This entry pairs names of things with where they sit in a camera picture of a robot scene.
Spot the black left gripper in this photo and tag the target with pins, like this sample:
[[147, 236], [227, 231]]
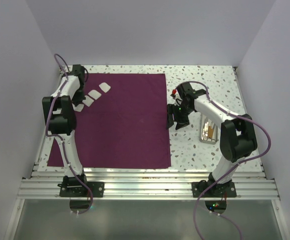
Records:
[[78, 100]]

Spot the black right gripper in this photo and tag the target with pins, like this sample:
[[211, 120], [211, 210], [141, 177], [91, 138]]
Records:
[[181, 122]]

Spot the white gauze pad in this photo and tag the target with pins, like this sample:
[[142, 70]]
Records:
[[78, 108], [105, 87], [88, 101], [94, 94]]

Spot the steel forceps scissors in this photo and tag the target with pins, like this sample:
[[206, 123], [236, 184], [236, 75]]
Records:
[[205, 130]]

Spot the steel instrument tray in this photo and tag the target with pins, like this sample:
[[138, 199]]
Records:
[[215, 139]]

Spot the purple cloth mat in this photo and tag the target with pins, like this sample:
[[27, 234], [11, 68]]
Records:
[[126, 127]]

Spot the orange bandage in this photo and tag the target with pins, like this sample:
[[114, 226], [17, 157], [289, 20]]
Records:
[[210, 132]]

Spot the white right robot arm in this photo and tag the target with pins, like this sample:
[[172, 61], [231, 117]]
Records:
[[237, 133]]

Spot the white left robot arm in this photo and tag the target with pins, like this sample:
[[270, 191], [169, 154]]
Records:
[[60, 123]]

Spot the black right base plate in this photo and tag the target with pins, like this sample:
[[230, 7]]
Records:
[[217, 191]]

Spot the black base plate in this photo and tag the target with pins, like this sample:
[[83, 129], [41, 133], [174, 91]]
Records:
[[73, 188], [217, 191]]

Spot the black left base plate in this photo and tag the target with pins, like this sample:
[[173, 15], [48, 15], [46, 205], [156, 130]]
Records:
[[73, 188]]

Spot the aluminium rail frame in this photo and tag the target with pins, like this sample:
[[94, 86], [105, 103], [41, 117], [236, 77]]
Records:
[[149, 203]]

